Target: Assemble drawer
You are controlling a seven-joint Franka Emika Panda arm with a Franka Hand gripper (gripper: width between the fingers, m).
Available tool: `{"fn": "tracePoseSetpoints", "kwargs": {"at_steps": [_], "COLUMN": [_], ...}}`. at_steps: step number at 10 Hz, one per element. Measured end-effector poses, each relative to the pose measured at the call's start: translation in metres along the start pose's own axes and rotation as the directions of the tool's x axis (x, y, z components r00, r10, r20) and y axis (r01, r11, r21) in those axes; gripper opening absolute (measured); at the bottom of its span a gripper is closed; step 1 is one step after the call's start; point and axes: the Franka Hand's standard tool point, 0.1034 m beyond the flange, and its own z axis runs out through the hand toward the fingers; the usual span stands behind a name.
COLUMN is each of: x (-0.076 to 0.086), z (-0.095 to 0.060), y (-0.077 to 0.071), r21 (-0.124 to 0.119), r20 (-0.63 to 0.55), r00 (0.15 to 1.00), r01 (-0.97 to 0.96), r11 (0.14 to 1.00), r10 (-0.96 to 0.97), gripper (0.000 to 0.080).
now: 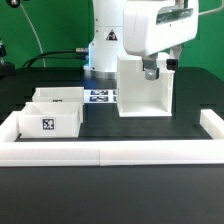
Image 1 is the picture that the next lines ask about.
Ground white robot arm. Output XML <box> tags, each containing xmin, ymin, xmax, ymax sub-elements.
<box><xmin>84</xmin><ymin>0</ymin><xmax>199</xmax><ymax>79</ymax></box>

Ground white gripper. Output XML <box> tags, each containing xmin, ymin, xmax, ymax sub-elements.
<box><xmin>123</xmin><ymin>0</ymin><xmax>199</xmax><ymax>81</ymax></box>

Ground black stand at left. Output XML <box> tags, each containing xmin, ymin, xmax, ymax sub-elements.
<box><xmin>0</xmin><ymin>39</ymin><xmax>16</xmax><ymax>77</ymax></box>

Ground white thin cable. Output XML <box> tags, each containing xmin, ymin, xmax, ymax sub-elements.
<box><xmin>19</xmin><ymin>3</ymin><xmax>47</xmax><ymax>68</ymax></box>

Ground white fiducial marker sheet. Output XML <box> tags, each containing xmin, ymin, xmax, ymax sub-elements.
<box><xmin>84</xmin><ymin>89</ymin><xmax>117</xmax><ymax>103</ymax></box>

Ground white rear drawer tray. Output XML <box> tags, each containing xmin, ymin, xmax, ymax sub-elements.
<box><xmin>32</xmin><ymin>87</ymin><xmax>84</xmax><ymax>103</ymax></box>

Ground white front drawer tray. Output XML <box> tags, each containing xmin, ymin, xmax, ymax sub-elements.
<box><xmin>18</xmin><ymin>102</ymin><xmax>83</xmax><ymax>138</ymax></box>

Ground black cables at base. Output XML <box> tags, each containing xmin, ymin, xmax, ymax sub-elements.
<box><xmin>21</xmin><ymin>47</ymin><xmax>90</xmax><ymax>69</ymax></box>

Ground white U-shaped fence frame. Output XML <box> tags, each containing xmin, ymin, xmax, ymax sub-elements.
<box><xmin>0</xmin><ymin>109</ymin><xmax>224</xmax><ymax>167</ymax></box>

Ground white drawer cabinet box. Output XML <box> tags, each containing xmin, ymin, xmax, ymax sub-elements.
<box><xmin>117</xmin><ymin>53</ymin><xmax>174</xmax><ymax>117</ymax></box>

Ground white drawer tray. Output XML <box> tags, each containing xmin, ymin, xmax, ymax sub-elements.
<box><xmin>18</xmin><ymin>102</ymin><xmax>83</xmax><ymax>138</ymax></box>
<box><xmin>32</xmin><ymin>87</ymin><xmax>84</xmax><ymax>103</ymax></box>

